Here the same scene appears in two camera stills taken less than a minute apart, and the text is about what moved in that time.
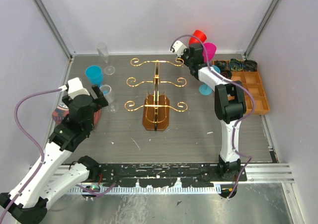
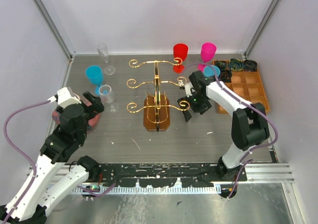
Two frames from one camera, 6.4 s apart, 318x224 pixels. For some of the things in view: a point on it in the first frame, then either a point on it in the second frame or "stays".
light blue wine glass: [95, 74] stays
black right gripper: [185, 51] -> [184, 103]
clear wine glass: [103, 51] stays
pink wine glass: [211, 49] stays
